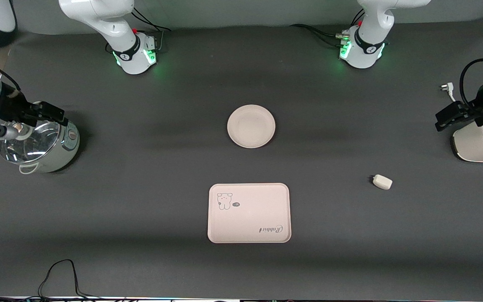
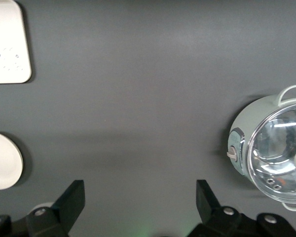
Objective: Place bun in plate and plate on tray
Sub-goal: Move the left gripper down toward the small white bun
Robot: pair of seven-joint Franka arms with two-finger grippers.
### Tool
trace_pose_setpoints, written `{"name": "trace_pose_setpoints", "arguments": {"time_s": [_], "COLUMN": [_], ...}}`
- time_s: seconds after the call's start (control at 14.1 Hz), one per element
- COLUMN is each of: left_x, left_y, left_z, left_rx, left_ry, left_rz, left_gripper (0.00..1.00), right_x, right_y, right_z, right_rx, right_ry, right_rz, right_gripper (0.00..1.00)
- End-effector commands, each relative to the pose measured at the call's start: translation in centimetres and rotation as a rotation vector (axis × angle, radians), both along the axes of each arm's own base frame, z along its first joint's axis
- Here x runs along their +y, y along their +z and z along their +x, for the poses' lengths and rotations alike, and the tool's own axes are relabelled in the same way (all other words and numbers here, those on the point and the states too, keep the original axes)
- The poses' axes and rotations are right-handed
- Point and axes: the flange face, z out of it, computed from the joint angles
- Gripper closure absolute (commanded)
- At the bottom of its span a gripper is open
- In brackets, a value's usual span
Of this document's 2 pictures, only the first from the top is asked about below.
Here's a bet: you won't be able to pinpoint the small white bun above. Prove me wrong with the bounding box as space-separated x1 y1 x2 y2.
372 174 393 190

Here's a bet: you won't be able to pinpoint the round beige plate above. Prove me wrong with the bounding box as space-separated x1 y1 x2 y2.
227 104 276 149

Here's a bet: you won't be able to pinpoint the beige tray with rabbit print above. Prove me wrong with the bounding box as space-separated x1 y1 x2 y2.
208 183 292 244

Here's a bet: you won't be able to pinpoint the pale green cooking pot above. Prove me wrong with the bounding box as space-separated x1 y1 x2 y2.
0 119 81 174

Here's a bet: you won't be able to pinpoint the white toaster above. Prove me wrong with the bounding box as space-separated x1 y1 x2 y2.
451 119 483 163

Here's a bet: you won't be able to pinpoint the glass pot lid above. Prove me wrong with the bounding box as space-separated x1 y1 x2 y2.
0 121 60 164

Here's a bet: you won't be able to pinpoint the white power cord with plug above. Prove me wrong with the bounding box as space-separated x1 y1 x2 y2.
440 83 462 107

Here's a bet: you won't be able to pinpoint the black right arm base cables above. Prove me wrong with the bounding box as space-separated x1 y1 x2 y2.
130 7 172 33

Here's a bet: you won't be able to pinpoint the black arm base cables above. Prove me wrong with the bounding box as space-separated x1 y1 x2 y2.
130 7 172 33
289 8 366 48

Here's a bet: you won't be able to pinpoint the black cable on table edge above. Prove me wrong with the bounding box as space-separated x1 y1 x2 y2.
38 259 101 300

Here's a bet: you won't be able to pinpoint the black left arm base cables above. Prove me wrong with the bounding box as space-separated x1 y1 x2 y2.
289 8 366 48

